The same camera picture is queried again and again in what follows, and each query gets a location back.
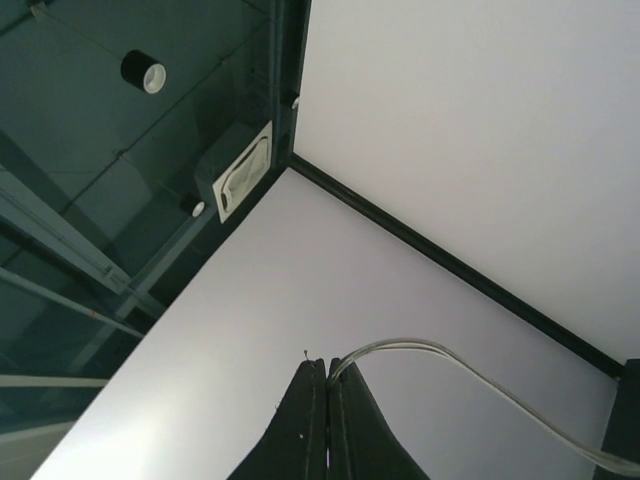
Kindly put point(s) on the white ceiling vent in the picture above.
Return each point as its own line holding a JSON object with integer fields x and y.
{"x": 244, "y": 173}

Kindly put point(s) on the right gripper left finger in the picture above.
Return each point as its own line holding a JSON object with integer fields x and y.
{"x": 294, "y": 444}

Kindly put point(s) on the right black frame post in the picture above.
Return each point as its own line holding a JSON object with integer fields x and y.
{"x": 458, "y": 268}

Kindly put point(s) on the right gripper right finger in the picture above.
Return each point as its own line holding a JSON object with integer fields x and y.
{"x": 360, "y": 442}

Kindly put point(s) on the black ceiling spotlight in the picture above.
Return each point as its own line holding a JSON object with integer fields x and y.
{"x": 143, "y": 72}

